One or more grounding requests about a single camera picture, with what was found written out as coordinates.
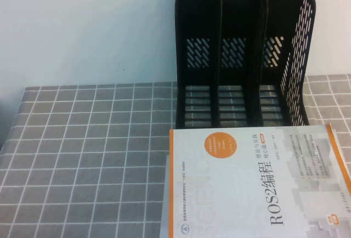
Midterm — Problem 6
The white orange ROS2 book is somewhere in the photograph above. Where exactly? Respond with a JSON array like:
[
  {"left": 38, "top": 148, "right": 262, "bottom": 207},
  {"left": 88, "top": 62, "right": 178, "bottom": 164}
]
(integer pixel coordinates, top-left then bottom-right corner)
[{"left": 167, "top": 123, "right": 351, "bottom": 238}]

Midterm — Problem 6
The black plastic book stand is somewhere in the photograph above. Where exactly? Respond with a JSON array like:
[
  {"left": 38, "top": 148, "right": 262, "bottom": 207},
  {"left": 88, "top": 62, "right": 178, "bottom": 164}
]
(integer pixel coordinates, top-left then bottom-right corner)
[{"left": 174, "top": 0, "right": 318, "bottom": 131}]

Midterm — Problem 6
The white car suspension book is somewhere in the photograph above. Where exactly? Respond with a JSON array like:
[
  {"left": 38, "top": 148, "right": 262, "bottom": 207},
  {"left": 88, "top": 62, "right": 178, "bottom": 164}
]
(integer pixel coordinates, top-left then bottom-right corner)
[{"left": 160, "top": 127, "right": 351, "bottom": 238}]

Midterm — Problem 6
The grey checked tablecloth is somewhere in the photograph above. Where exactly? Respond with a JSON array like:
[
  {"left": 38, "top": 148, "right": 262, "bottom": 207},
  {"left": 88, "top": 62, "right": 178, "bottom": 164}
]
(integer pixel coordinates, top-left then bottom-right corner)
[{"left": 0, "top": 73, "right": 351, "bottom": 238}]

